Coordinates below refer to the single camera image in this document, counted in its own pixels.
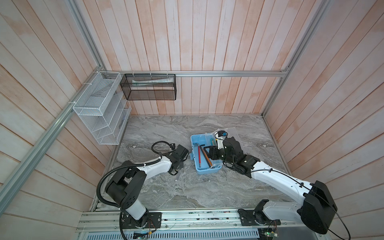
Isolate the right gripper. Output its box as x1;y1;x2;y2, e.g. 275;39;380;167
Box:
203;144;235;166

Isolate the blue plastic tool box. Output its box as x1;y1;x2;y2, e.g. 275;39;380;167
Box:
190;128;239;175

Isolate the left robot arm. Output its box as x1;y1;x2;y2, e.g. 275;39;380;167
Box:
97;141;189;225

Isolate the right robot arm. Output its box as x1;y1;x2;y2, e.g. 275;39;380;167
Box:
208;131;337;234

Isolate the black mesh basket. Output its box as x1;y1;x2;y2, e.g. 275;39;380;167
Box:
120;73;177;101

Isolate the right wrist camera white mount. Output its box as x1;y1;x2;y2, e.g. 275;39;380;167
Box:
214;130;228;150

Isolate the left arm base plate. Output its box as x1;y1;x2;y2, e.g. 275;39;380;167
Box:
119;212;162;230

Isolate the black corrugated cable hose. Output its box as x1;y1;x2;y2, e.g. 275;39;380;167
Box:
95;140;176;240

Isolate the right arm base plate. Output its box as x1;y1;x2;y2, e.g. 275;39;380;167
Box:
238;209;281;227

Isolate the aluminium front rail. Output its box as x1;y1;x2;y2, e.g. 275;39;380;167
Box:
75;206;325;233

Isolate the white wire mesh shelf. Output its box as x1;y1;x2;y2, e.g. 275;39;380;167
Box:
73;72;132;145

